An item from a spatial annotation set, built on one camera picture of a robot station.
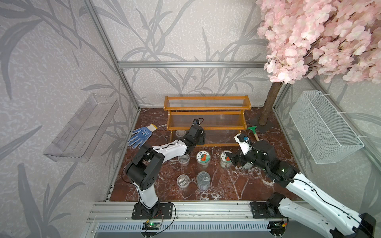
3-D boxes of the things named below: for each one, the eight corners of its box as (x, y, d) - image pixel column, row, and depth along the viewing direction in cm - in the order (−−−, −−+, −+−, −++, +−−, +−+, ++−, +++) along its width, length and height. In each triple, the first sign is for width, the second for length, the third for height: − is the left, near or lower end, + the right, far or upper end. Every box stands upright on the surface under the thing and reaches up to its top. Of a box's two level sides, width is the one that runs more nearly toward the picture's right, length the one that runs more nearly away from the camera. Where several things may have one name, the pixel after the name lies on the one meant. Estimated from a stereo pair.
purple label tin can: (196, 190, 82) (196, 186, 76) (197, 176, 87) (196, 171, 81) (210, 190, 82) (210, 186, 76) (209, 176, 87) (210, 171, 81)
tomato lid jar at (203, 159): (196, 169, 90) (196, 163, 83) (197, 157, 95) (196, 150, 88) (209, 169, 90) (210, 163, 83) (209, 157, 95) (209, 150, 88)
